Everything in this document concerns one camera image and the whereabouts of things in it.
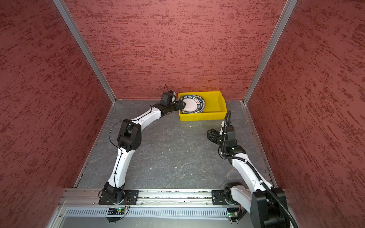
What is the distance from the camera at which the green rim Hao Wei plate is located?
1052 millimetres

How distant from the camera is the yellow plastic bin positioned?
3.45 feet

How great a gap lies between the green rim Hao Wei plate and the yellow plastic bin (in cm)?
1
